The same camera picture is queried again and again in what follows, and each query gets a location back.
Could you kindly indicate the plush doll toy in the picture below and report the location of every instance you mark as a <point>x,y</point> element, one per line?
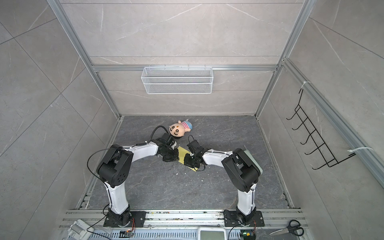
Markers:
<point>179,129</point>

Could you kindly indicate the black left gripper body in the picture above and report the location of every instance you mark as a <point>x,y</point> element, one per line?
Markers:
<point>171,154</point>

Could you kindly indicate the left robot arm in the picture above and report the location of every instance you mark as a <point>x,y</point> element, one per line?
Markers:
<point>114,168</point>

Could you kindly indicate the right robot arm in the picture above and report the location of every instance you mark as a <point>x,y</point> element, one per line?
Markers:
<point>241,167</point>

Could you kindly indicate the white digital scale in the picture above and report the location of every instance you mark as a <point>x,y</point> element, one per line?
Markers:
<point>212,233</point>

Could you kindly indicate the black wire hook rack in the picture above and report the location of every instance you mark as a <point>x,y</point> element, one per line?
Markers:
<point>313,134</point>

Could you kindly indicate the black handled scissors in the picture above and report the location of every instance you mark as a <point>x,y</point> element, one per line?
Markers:
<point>294,227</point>

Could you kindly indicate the white wire mesh basket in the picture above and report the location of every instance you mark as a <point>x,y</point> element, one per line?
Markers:
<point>178,80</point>

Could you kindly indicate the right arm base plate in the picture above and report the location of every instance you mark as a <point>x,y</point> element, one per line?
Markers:
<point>237,218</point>

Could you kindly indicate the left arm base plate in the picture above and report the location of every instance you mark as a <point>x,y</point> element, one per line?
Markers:
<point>125,220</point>

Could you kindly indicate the white device bottom left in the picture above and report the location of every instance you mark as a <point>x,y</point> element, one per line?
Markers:
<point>79,230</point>

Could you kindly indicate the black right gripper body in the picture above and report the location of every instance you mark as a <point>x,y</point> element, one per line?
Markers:
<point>191,161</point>

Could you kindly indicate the small red-wired circuit board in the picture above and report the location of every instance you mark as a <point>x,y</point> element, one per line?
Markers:
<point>127,234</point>

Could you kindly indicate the small green circuit board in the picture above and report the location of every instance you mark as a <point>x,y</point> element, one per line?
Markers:
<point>247,235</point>

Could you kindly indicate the yellow square paper sheet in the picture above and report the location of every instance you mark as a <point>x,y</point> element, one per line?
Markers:
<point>182,154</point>

